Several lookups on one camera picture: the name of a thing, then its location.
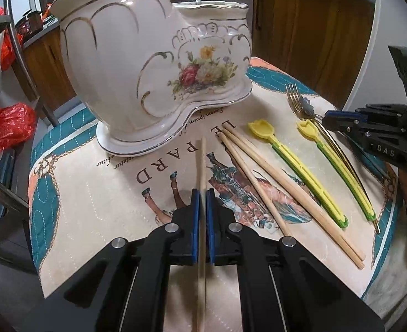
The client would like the wooden chopstick pair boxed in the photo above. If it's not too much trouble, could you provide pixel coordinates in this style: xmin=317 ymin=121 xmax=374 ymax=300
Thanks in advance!
xmin=223 ymin=127 xmax=365 ymax=270

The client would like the wooden kitchen cabinet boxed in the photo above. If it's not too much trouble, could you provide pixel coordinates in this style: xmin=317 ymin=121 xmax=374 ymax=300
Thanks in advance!
xmin=22 ymin=29 xmax=87 ymax=111
xmin=252 ymin=0 xmax=377 ymax=102

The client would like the small silver spoon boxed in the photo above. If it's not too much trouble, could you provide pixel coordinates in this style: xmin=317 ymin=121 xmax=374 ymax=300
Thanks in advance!
xmin=300 ymin=97 xmax=325 ymax=120

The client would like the red plastic bag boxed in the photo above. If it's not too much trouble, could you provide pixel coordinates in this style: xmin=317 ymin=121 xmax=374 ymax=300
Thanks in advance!
xmin=0 ymin=103 xmax=39 ymax=171
xmin=0 ymin=5 xmax=22 ymax=70

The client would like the chrome metal rack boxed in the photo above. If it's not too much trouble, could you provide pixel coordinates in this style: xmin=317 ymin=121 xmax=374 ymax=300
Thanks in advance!
xmin=0 ymin=0 xmax=61 ymax=127

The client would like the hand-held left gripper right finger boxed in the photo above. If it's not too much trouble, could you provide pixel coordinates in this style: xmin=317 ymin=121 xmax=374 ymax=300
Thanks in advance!
xmin=206 ymin=189 xmax=385 ymax=332

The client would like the white floral ceramic utensil holder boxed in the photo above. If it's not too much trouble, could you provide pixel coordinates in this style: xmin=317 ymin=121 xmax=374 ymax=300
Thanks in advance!
xmin=51 ymin=0 xmax=253 ymax=158

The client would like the printed quilted table mat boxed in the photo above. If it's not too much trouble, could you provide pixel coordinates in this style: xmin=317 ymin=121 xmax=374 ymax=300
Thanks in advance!
xmin=29 ymin=57 xmax=401 ymax=332

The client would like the dark countertop cooker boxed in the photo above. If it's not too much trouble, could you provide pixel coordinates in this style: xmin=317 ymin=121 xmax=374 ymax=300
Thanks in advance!
xmin=23 ymin=10 xmax=44 ymax=32

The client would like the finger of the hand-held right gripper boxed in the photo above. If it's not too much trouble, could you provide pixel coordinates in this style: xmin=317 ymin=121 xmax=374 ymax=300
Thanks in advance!
xmin=328 ymin=124 xmax=407 ymax=146
xmin=323 ymin=104 xmax=407 ymax=127

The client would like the gold fork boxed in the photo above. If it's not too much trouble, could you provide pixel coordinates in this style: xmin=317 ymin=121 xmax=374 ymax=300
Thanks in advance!
xmin=286 ymin=82 xmax=381 ymax=235

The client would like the dark metal frame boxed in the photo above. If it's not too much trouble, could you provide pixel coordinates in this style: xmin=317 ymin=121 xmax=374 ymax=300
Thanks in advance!
xmin=0 ymin=169 xmax=35 ymax=274

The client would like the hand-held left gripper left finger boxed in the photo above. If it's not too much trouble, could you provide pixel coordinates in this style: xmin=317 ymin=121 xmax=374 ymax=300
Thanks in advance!
xmin=24 ymin=188 xmax=201 ymax=332

